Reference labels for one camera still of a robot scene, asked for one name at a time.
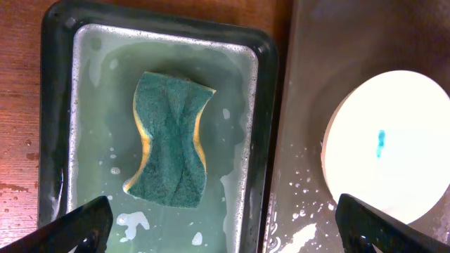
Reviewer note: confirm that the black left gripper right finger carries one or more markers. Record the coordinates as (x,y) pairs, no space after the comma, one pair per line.
(364,228)

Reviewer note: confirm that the dark green water tray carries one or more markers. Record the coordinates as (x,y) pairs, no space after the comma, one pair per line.
(92,58)

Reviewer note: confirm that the dark brown serving tray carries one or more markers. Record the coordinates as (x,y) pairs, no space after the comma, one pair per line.
(334,47)

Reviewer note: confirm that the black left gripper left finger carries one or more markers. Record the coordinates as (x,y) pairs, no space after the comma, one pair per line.
(85,229)

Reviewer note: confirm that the white plate top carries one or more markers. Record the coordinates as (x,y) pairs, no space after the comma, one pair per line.
(387,144)

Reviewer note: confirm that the green and yellow sponge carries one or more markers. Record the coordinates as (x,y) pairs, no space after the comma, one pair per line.
(167,112)

